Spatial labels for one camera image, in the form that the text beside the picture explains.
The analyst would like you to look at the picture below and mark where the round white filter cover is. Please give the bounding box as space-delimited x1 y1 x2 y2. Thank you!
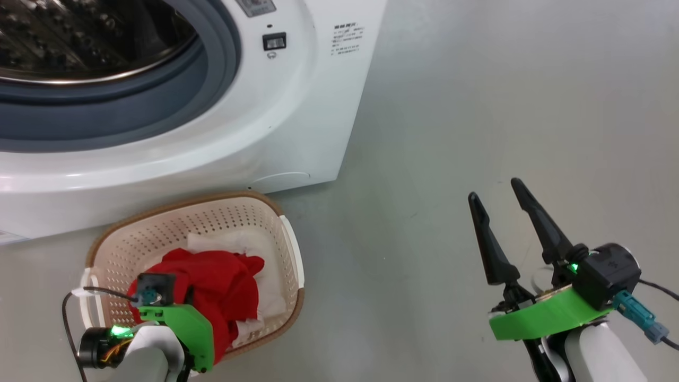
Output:
249 171 311 194

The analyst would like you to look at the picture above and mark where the red garment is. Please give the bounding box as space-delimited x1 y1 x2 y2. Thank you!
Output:
129 228 290 366

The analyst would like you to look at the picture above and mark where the grey warning sticker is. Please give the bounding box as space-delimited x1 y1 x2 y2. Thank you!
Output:
234 0 277 18

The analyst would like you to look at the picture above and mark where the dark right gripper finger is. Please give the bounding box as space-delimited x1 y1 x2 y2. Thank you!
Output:
468 192 521 286
511 178 589 266

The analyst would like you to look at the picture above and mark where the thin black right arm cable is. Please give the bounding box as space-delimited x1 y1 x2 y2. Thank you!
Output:
638 279 679 301

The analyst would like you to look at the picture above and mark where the white front-load washing machine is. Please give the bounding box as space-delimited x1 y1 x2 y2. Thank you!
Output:
0 0 388 246

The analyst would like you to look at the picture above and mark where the right camera cable teal connector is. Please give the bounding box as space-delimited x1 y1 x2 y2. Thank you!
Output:
614 290 679 351

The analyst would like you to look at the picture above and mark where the cream perforated basket brown rim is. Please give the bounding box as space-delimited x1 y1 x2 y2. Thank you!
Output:
80 191 305 368

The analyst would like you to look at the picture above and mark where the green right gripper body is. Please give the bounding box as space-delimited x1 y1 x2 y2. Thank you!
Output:
488 284 613 341

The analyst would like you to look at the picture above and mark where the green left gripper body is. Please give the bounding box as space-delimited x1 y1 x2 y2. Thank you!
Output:
139 303 215 372

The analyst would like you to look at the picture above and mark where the small printed text label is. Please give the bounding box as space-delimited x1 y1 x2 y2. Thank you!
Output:
332 23 365 55

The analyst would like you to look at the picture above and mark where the stainless steel washing machine drum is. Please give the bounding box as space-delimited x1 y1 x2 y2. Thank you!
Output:
0 0 199 85

